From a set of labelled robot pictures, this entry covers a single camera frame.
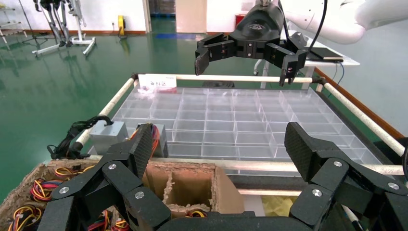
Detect power supply coloured wire bundle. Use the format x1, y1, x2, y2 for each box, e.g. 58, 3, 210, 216
29, 178, 64, 204
7, 205, 45, 231
53, 164, 96, 180
87, 209, 131, 231
184, 209, 208, 219

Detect white sign card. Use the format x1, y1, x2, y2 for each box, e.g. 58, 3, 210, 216
138, 74, 178, 90

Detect yellow floor sign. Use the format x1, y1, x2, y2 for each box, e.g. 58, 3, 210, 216
117, 15, 126, 36

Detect clear acrylic divider tray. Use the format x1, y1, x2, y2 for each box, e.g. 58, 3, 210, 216
111, 87, 383, 177

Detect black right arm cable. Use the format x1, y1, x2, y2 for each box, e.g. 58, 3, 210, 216
307, 0, 329, 53

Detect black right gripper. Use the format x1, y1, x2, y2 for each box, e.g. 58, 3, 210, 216
194, 3, 309, 87

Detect metal storage shelf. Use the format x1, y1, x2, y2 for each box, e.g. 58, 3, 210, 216
0, 7, 29, 45

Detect white table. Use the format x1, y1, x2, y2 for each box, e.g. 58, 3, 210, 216
253, 30, 361, 90

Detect grey power supply black cables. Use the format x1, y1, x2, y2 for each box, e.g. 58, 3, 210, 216
47, 115, 129, 160

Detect clear bag of small parts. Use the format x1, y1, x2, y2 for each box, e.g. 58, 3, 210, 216
138, 85, 179, 96

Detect blue floor mat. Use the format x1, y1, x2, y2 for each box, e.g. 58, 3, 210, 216
154, 33, 197, 40

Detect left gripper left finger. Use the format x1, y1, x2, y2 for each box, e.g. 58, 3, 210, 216
38, 122, 173, 231

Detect black ribbed coil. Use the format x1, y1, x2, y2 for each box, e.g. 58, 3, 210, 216
202, 80, 236, 89

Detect white padded cart rail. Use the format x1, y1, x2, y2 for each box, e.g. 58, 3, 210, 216
75, 78, 136, 151
319, 82, 406, 157
137, 74, 322, 84

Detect white wheeled support stand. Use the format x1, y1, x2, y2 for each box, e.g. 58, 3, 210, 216
32, 0, 97, 57

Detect black humanoid robot legs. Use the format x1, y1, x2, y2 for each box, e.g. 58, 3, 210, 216
33, 0, 73, 48

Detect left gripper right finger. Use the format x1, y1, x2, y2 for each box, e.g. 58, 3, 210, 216
283, 121, 408, 231

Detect brown cardboard divider box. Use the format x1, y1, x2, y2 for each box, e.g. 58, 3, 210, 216
0, 158, 245, 231

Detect yellow plastic sheet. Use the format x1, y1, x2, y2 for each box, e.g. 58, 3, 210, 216
261, 195, 302, 218

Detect grey metal power unit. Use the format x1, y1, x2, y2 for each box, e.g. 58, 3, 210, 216
88, 155, 406, 177

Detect black laptop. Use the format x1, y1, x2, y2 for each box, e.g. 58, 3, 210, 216
306, 47, 344, 63

